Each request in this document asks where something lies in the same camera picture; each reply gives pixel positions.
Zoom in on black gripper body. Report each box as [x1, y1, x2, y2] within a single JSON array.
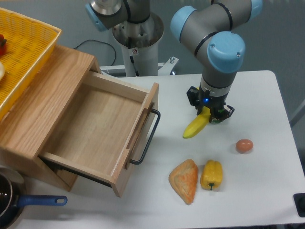
[[186, 86, 235, 122]]

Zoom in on yellow banana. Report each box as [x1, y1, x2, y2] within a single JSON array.
[[183, 107, 211, 139]]

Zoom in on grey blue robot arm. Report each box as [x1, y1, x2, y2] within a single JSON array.
[[85, 0, 263, 122]]

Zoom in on open wooden top drawer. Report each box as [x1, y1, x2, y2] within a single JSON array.
[[39, 72, 159, 197]]

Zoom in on wooden drawer cabinet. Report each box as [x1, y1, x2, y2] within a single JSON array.
[[0, 45, 100, 191]]

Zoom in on brown egg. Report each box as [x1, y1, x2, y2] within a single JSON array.
[[235, 139, 254, 153]]

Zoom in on yellow bell pepper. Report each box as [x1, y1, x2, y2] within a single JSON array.
[[200, 160, 223, 190]]

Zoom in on orange bread pastry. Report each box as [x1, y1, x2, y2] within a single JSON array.
[[169, 159, 198, 205]]

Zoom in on black device at table edge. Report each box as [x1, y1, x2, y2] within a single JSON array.
[[293, 193, 305, 218]]

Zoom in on yellow plastic basket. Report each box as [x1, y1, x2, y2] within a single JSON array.
[[0, 8, 61, 117]]

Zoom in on white object in basket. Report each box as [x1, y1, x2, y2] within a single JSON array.
[[0, 62, 5, 80]]

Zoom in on red pepper in basket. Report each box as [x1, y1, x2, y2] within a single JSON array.
[[0, 34, 7, 56]]

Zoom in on white metal mounting bracket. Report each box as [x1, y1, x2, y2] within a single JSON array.
[[100, 56, 179, 78]]

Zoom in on black metal drawer handle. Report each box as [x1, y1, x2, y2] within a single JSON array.
[[129, 108, 161, 165]]

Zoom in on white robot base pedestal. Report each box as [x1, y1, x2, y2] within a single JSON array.
[[112, 12, 164, 77]]

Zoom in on black cable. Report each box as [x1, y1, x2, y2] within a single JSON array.
[[73, 39, 117, 67]]

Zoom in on blue handled dark pan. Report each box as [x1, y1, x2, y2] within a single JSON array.
[[0, 167, 68, 229]]

